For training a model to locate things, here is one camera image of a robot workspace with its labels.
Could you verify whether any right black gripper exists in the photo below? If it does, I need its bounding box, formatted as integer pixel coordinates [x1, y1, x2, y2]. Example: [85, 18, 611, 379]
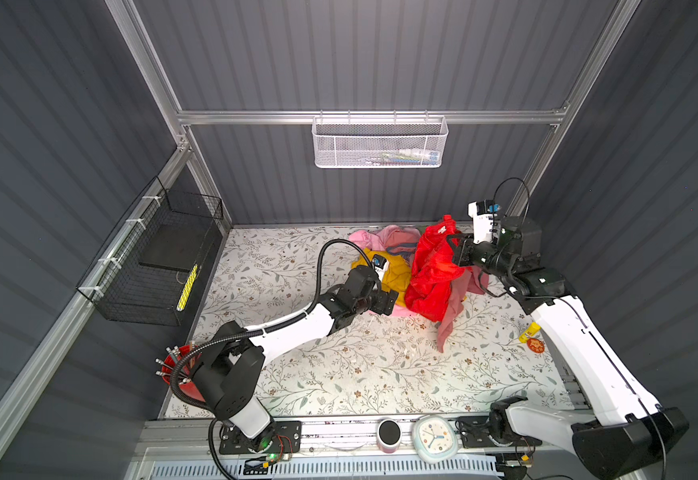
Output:
[445, 231, 510, 282]

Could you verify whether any dusty rose shirt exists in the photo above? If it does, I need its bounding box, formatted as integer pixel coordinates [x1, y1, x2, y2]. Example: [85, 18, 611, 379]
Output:
[436, 267, 488, 353]

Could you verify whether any red fleece cloth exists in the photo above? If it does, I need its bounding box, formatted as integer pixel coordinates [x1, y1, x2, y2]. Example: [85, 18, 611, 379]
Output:
[405, 215, 465, 322]

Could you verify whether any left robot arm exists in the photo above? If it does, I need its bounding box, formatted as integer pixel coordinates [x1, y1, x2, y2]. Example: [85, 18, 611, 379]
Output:
[191, 265, 399, 443]

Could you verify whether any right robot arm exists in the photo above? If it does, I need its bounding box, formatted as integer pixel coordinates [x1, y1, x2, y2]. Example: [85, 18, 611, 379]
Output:
[447, 203, 689, 479]

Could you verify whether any yellow cloth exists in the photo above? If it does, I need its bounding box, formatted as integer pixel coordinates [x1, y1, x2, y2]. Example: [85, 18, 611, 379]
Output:
[364, 248, 412, 311]

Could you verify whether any light pink cloth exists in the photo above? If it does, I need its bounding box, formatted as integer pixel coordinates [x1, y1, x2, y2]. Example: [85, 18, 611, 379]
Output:
[348, 225, 422, 264]

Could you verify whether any yellow bottle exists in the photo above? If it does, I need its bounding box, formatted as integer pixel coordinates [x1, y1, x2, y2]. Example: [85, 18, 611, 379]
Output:
[519, 321, 541, 343]

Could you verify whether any floral table mat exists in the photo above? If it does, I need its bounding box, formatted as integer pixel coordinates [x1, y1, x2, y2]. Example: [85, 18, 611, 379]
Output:
[192, 226, 573, 416]

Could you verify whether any small round speaker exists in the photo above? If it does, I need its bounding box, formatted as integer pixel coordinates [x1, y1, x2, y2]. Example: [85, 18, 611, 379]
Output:
[376, 419, 402, 454]

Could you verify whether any white analog clock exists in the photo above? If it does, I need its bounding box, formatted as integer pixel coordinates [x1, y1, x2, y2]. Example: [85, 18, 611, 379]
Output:
[412, 415, 459, 464]

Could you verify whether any red cup with tools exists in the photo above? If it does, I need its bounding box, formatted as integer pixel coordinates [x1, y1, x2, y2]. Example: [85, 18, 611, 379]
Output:
[155, 344, 206, 404]

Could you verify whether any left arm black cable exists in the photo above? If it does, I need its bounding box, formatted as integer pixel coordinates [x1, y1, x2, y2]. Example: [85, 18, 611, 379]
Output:
[168, 238, 375, 412]

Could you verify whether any white wire mesh basket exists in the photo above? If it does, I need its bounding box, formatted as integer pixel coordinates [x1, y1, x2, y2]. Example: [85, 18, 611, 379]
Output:
[311, 115, 449, 169]

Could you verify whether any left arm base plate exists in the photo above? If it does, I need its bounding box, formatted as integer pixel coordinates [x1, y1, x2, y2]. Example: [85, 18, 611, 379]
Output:
[216, 420, 303, 455]

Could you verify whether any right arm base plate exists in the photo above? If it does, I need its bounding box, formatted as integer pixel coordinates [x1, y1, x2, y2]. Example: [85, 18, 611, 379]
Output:
[454, 415, 543, 449]

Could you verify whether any white perforated cable tray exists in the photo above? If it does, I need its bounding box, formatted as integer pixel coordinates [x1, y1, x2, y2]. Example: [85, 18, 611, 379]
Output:
[147, 455, 500, 480]

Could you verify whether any black wire basket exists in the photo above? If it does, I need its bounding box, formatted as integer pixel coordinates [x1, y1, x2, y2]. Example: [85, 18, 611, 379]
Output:
[77, 180, 225, 327]

